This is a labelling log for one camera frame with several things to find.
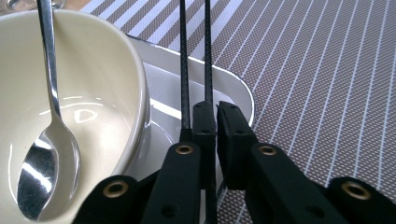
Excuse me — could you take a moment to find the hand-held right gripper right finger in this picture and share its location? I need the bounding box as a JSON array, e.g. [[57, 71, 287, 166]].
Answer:
[[217, 101, 260, 191]]

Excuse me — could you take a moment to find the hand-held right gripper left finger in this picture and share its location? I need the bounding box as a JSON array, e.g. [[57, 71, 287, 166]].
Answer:
[[178, 101, 218, 190]]

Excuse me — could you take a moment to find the white square plate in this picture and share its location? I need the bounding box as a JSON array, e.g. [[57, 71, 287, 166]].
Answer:
[[122, 35, 256, 200]]

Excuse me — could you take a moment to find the black chopstick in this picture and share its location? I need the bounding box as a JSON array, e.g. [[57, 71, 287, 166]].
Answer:
[[178, 0, 191, 131], [204, 0, 219, 224]]

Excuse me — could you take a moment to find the cream ceramic bowl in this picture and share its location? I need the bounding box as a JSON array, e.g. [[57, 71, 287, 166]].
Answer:
[[0, 8, 151, 224]]

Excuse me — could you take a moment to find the steel spoon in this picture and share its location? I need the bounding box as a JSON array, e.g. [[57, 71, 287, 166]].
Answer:
[[16, 0, 82, 222]]

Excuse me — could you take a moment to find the brown white striped placemat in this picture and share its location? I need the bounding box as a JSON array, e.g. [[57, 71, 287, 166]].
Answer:
[[78, 0, 396, 224]]

